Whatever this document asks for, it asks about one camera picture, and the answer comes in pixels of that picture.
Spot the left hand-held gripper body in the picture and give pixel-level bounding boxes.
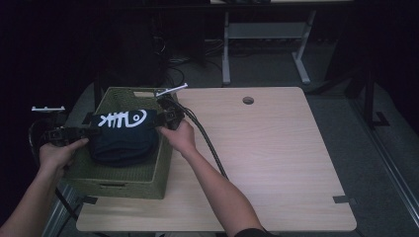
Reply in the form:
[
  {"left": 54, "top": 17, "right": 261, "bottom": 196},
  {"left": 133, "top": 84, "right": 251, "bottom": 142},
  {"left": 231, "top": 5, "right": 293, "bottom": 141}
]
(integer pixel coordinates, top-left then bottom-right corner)
[{"left": 31, "top": 105, "right": 84, "bottom": 148}]

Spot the black braided cable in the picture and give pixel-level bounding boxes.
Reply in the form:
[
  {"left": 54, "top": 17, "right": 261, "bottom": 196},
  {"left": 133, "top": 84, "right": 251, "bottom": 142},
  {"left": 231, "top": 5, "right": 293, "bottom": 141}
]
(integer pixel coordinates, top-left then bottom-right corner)
[
  {"left": 162, "top": 95, "right": 230, "bottom": 182},
  {"left": 28, "top": 118, "right": 81, "bottom": 223}
]

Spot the person's right hand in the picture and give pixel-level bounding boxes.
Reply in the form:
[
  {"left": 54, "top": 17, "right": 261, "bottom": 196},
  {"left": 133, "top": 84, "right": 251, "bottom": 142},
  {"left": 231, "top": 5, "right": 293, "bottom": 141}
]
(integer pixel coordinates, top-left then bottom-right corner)
[{"left": 157, "top": 118, "right": 198, "bottom": 158}]

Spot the person's left hand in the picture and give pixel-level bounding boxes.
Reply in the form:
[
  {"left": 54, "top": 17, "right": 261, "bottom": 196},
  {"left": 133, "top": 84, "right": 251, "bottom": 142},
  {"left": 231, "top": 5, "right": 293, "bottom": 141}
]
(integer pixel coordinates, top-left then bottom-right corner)
[{"left": 39, "top": 137, "right": 90, "bottom": 173}]

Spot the black metal stand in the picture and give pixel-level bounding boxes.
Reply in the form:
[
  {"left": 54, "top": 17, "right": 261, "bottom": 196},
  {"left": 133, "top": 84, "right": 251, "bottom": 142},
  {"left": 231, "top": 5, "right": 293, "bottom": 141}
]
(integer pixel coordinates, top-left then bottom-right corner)
[{"left": 361, "top": 64, "right": 391, "bottom": 130}]

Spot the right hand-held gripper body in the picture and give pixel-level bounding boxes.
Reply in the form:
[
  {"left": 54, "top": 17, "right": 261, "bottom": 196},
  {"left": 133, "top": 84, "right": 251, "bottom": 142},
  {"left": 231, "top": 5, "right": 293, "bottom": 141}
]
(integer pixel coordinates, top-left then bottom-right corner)
[{"left": 153, "top": 82, "right": 190, "bottom": 131}]

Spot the blue sweater with fishbone print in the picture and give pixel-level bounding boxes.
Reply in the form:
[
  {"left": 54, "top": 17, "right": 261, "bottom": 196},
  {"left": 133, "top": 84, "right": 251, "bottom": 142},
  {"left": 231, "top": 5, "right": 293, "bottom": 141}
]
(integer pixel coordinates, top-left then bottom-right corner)
[{"left": 86, "top": 108, "right": 162, "bottom": 168}]

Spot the bundle of floor cables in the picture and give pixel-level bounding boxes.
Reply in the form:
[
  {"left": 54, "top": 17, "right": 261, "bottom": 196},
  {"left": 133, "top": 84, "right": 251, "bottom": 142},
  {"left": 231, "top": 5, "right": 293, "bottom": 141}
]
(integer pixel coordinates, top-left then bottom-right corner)
[{"left": 157, "top": 35, "right": 225, "bottom": 87}]

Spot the white metal desk frame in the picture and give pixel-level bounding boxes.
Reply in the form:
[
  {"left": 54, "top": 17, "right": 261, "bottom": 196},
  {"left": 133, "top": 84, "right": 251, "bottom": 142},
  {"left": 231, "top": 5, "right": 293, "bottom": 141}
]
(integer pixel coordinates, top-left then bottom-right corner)
[{"left": 221, "top": 9, "right": 318, "bottom": 86}]

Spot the green woven basket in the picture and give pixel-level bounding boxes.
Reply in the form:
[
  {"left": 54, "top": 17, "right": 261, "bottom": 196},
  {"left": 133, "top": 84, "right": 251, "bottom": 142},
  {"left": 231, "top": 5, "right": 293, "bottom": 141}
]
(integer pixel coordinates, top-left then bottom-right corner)
[{"left": 63, "top": 86, "right": 176, "bottom": 200}]

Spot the aluminium floor rail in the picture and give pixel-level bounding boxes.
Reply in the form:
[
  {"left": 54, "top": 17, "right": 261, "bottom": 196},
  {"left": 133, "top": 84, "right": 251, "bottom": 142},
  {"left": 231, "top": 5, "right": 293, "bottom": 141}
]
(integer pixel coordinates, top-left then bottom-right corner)
[
  {"left": 348, "top": 96, "right": 419, "bottom": 229},
  {"left": 42, "top": 182, "right": 84, "bottom": 237}
]

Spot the person's black sleeve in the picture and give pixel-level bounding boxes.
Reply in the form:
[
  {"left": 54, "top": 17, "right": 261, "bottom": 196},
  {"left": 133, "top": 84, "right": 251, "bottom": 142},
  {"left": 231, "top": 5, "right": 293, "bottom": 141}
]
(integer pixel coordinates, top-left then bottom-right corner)
[{"left": 233, "top": 227, "right": 275, "bottom": 237}]

